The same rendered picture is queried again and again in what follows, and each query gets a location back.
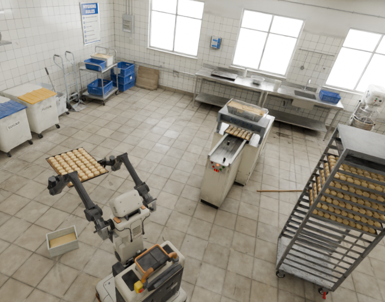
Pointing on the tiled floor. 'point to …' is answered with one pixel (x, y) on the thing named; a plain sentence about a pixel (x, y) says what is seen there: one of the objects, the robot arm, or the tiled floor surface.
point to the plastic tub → (62, 241)
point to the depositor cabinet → (247, 166)
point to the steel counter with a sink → (298, 100)
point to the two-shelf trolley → (101, 79)
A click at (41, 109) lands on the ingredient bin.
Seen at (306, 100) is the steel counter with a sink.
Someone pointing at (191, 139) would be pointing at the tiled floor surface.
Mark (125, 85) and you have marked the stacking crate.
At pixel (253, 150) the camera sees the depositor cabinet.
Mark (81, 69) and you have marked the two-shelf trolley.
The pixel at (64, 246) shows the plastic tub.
